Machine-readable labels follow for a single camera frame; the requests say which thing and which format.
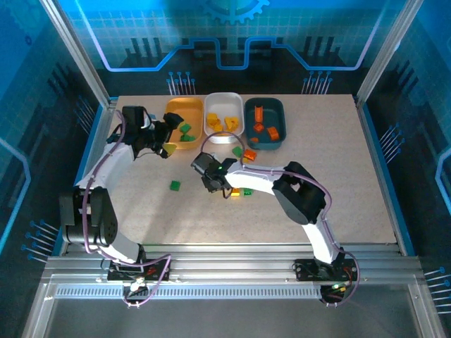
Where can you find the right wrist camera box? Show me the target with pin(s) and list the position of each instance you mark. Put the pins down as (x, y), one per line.
(201, 162)

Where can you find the green lego brick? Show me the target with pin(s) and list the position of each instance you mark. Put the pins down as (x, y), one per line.
(185, 127)
(183, 137)
(237, 151)
(248, 192)
(191, 138)
(174, 185)

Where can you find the orange two-by-two lego brick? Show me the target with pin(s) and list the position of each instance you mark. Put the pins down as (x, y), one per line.
(258, 127)

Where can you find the aluminium frame post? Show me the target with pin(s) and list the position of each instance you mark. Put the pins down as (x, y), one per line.
(385, 53)
(78, 53)

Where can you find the yellow rounded lego piece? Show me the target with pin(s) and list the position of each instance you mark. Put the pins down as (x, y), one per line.
(229, 123)

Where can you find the aluminium mounting rail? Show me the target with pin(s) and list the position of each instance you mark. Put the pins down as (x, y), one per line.
(229, 264)

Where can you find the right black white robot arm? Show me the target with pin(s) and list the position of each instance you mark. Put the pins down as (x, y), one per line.
(299, 193)

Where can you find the long orange sloped lego brick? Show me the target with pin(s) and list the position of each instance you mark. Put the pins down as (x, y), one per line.
(259, 113)

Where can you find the aluminium table side rail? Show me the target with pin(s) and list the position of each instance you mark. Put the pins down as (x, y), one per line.
(105, 118)
(361, 105)

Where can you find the white plastic container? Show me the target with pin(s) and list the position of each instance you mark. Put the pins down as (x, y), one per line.
(223, 105)

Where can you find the dark teal plastic container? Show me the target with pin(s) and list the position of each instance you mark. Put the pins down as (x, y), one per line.
(275, 112)

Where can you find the orange two-by-three lego brick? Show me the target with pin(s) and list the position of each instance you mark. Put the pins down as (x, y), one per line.
(250, 154)

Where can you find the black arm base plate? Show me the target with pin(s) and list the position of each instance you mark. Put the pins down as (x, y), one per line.
(306, 271)
(116, 275)

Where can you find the orange plastic container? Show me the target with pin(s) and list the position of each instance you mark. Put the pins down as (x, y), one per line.
(192, 112)

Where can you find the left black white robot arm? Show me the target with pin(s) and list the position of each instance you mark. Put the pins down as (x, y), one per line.
(112, 165)

